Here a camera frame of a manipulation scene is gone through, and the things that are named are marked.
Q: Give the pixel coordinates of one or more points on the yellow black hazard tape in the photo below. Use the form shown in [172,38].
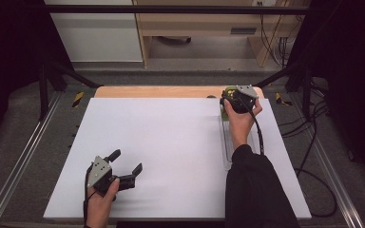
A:
[280,99]
[78,99]

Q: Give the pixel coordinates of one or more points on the aluminium rail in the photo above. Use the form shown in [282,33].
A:
[332,177]
[19,158]

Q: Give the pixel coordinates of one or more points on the wooden table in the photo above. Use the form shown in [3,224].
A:
[158,91]

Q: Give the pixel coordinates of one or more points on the white cabinet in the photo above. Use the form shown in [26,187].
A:
[98,34]

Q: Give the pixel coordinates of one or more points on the black curtain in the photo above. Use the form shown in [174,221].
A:
[9,57]
[351,79]

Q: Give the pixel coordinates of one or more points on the black horizontal frame bar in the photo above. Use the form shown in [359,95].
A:
[171,9]

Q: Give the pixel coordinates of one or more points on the person's left hand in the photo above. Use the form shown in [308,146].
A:
[99,205]

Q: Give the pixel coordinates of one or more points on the clear plastic packaging tray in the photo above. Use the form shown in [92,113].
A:
[226,148]

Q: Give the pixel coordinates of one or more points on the light wooden desk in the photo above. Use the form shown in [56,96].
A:
[202,22]

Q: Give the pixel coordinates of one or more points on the white board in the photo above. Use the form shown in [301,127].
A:
[171,158]

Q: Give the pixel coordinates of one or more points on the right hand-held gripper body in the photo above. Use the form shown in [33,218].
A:
[242,98]

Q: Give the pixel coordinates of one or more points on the black metal frame brace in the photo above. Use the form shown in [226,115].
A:
[72,74]
[285,72]

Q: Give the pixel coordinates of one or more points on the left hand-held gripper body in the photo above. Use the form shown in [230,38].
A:
[100,172]

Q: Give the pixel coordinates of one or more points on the person's right hand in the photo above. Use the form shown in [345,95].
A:
[242,128]

